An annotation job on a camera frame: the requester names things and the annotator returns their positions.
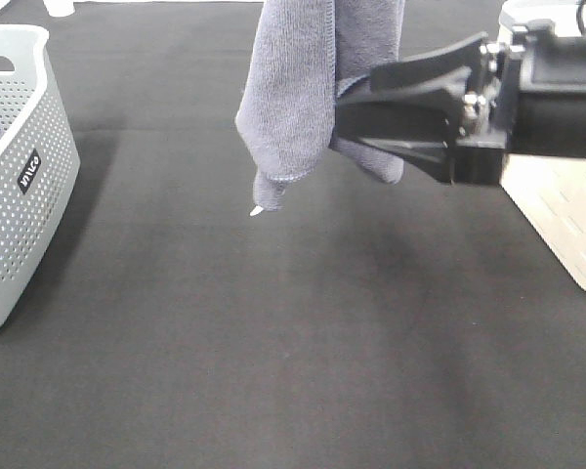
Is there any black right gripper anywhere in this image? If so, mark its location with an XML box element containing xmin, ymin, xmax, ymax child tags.
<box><xmin>332</xmin><ymin>21</ymin><xmax>586</xmax><ymax>185</ymax></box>

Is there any grey microfibre towel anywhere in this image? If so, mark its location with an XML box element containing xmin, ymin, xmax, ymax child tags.
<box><xmin>235</xmin><ymin>0</ymin><xmax>405</xmax><ymax>216</ymax></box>

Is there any cream plastic storage box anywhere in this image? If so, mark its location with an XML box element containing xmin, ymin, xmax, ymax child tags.
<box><xmin>498</xmin><ymin>1</ymin><xmax>586</xmax><ymax>291</ymax></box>

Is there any black felt table mat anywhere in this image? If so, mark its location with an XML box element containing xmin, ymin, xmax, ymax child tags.
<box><xmin>0</xmin><ymin>1</ymin><xmax>586</xmax><ymax>468</ymax></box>

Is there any white cylindrical object at back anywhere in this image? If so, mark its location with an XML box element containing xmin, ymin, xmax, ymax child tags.
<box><xmin>43</xmin><ymin>0</ymin><xmax>75</xmax><ymax>18</ymax></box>

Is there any grey perforated plastic basket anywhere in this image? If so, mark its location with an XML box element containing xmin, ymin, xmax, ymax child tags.
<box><xmin>0</xmin><ymin>24</ymin><xmax>80</xmax><ymax>327</ymax></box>

